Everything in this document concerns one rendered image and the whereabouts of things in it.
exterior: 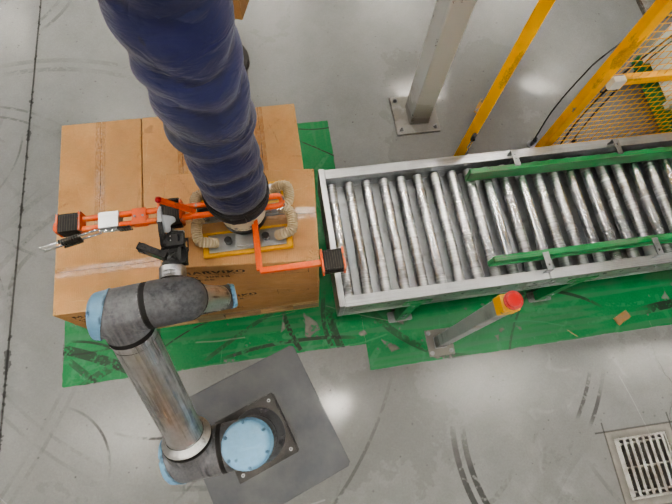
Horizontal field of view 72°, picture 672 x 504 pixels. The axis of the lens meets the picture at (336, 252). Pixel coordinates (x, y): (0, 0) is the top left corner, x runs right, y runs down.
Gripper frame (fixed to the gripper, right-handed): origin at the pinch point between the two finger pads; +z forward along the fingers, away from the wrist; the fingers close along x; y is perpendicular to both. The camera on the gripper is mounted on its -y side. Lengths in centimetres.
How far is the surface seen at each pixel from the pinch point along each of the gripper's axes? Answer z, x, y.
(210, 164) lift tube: -9, 46, 25
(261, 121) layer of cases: 73, -53, 37
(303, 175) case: 17, -13, 52
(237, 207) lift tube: -10.4, 20.3, 28.4
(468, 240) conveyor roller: -7, -53, 129
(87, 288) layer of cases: -6, -53, -50
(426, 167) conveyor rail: 32, -48, 116
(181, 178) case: 21.5, -13.3, 3.5
